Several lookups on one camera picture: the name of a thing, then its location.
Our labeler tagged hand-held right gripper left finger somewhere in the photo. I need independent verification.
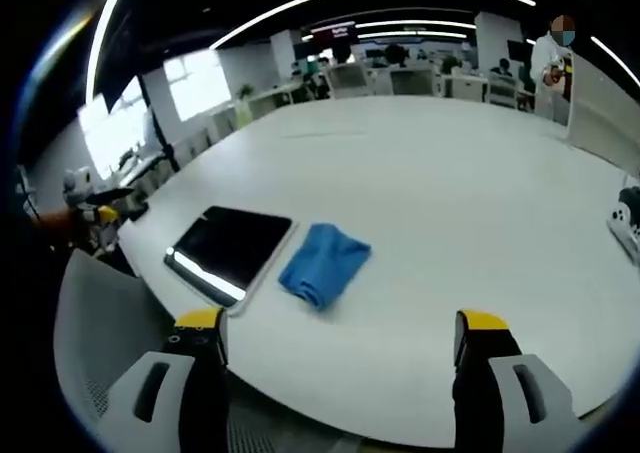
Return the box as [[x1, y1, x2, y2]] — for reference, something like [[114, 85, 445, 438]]
[[105, 306, 232, 453]]

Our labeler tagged grey mesh office chair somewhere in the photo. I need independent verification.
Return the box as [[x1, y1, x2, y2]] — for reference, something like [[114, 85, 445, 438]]
[[52, 248, 321, 453]]

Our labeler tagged white game controller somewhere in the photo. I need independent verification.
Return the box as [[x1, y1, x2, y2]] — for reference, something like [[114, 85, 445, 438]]
[[606, 186, 640, 267]]

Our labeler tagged black tripod stand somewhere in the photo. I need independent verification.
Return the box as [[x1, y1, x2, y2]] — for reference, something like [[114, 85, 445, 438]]
[[137, 72, 182, 173]]

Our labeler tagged white partition panel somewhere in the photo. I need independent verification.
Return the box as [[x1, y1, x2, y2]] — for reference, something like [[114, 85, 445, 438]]
[[565, 51, 640, 178]]

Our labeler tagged black tablet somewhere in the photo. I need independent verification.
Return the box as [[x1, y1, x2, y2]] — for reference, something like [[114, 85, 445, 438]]
[[163, 204, 300, 317]]

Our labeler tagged blue cleaning cloth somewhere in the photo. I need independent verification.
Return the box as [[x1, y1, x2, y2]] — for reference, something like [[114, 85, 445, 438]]
[[277, 222, 373, 312]]

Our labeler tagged white office chair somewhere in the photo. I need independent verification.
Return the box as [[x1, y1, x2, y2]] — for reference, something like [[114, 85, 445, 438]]
[[389, 66, 441, 97], [325, 62, 374, 99]]

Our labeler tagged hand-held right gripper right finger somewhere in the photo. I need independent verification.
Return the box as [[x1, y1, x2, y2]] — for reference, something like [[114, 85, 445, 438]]
[[452, 309, 581, 453]]

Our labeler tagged wall screen with red light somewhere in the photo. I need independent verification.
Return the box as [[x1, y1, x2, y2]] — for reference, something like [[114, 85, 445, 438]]
[[309, 21, 359, 47]]

